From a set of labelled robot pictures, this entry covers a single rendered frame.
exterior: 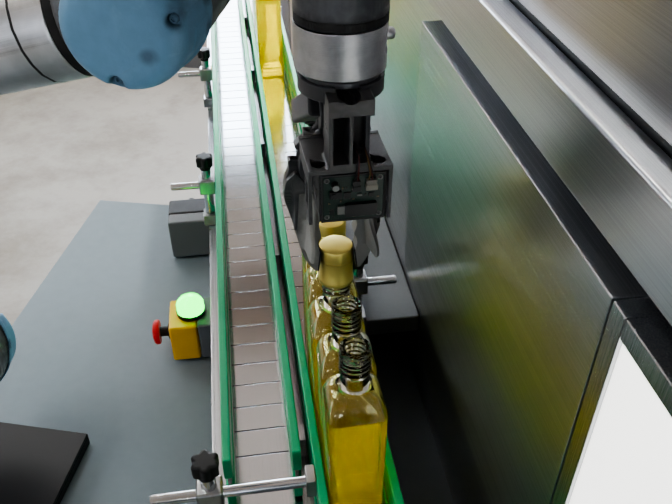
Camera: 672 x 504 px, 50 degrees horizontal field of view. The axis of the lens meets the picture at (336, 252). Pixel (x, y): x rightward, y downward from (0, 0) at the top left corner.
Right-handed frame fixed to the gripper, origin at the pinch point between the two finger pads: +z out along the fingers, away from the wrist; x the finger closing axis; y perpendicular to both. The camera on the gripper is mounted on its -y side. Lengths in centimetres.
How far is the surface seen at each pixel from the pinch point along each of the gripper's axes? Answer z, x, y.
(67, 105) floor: 116, -87, -291
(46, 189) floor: 116, -85, -212
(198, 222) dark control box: 33, -16, -56
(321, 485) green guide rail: 19.6, -3.6, 13.0
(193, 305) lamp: 30.9, -17.3, -30.2
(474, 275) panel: -0.6, 12.2, 6.6
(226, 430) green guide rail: 19.6, -12.8, 4.4
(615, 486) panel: -5.2, 12.0, 33.2
